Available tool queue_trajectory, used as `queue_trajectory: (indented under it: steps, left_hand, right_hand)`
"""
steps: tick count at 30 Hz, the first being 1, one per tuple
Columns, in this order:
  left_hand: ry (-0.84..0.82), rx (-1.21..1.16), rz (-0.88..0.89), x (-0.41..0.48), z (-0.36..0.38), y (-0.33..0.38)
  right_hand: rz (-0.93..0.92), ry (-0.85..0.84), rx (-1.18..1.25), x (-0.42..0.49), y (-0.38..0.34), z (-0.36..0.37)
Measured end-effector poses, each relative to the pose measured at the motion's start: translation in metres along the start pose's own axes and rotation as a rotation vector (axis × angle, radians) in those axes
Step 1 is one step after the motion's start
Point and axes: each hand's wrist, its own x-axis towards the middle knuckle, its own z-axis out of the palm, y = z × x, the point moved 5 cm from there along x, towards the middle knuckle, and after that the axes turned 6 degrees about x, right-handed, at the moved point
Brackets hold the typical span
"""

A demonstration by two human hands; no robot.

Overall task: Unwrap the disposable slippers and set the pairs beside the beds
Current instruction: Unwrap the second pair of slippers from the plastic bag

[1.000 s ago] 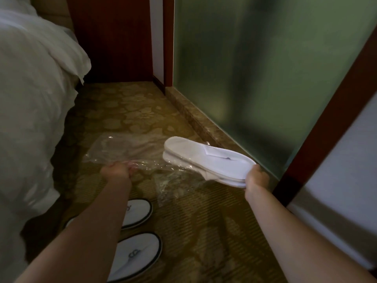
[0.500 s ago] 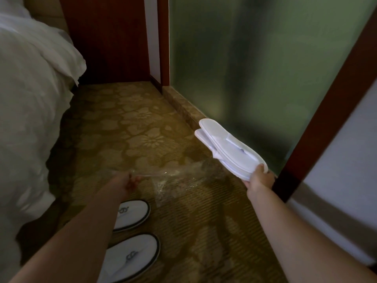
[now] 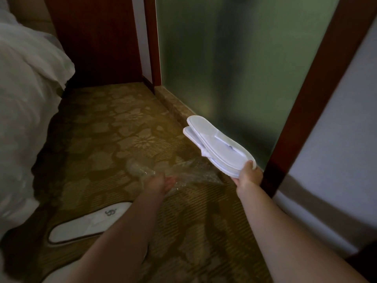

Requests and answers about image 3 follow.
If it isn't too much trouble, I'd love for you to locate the person's left hand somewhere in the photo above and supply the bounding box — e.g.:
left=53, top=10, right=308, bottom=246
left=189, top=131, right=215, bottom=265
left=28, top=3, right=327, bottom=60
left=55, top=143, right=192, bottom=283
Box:
left=144, top=173, right=177, bottom=201

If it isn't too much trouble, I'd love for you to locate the person's right hand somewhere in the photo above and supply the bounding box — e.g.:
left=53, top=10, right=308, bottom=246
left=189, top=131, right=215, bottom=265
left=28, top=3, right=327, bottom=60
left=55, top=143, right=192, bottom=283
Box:
left=231, top=160, right=264, bottom=198

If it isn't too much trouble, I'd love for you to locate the plain white slipper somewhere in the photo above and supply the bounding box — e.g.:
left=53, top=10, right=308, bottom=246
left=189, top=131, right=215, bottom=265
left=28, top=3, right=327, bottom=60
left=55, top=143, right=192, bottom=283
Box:
left=182, top=126, right=241, bottom=179
left=186, top=115, right=257, bottom=171

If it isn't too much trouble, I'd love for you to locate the black-trimmed white slipper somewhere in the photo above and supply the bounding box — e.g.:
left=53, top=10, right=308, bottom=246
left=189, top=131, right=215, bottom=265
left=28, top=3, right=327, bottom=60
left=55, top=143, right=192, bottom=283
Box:
left=42, top=258, right=82, bottom=283
left=48, top=202, right=132, bottom=244

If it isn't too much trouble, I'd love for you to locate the person's left forearm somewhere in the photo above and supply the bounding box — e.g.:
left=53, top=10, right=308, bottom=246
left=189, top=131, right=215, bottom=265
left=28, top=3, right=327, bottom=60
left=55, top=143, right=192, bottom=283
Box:
left=66, top=188, right=168, bottom=283

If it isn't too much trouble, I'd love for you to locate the person's right forearm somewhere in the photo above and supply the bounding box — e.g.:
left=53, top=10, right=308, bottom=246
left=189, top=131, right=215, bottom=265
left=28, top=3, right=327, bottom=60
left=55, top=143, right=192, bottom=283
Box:
left=235, top=184, right=369, bottom=283

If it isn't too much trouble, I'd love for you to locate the white bed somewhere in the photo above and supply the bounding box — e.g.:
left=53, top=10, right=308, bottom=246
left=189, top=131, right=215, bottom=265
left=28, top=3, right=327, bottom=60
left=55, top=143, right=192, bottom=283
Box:
left=0, top=10, right=76, bottom=283

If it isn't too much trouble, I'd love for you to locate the brown marble sill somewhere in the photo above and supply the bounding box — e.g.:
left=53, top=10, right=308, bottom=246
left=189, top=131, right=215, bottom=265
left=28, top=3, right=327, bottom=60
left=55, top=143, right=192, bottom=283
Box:
left=154, top=85, right=265, bottom=186

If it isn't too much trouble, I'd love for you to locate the dark wooden baseboard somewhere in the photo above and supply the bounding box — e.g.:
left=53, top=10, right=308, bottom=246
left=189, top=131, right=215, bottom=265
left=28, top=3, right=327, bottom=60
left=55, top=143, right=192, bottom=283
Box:
left=142, top=75, right=156, bottom=95
left=344, top=241, right=377, bottom=283

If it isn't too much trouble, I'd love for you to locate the frosted green glass panel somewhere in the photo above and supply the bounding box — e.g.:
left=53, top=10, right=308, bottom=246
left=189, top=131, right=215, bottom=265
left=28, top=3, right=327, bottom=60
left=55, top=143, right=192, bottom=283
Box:
left=156, top=0, right=342, bottom=171

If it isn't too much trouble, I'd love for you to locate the dark wooden nightstand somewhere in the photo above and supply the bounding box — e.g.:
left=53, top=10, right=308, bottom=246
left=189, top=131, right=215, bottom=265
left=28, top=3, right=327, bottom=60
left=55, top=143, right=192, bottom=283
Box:
left=43, top=0, right=143, bottom=87

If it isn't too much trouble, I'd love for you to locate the beige padded headboard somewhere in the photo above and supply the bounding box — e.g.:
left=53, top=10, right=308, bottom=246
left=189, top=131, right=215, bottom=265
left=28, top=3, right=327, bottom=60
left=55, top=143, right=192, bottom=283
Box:
left=7, top=0, right=58, bottom=36

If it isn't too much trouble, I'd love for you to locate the red-brown wooden post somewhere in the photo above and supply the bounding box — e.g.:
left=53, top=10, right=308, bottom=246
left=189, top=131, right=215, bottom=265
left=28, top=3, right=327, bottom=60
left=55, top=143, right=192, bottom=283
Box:
left=143, top=0, right=162, bottom=87

